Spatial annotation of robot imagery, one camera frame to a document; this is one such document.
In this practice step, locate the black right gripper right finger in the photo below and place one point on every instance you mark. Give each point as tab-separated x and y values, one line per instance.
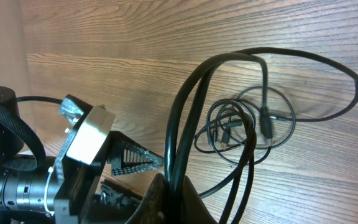
193	210

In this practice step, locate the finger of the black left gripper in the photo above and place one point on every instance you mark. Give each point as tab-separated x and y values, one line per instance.
127	156

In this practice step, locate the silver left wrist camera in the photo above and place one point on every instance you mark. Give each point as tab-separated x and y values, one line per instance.
90	126

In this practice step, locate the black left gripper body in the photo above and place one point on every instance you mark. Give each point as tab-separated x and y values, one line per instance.
83	198

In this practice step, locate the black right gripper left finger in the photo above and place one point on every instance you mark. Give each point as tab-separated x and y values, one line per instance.
151	209

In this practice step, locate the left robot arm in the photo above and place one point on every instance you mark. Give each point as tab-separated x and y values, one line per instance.
35	188

